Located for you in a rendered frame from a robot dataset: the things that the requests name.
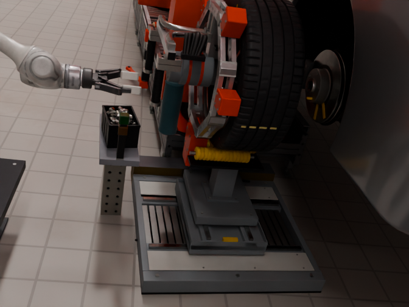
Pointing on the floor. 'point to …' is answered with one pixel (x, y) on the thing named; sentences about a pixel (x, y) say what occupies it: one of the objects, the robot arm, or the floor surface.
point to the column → (112, 189)
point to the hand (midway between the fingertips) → (136, 83)
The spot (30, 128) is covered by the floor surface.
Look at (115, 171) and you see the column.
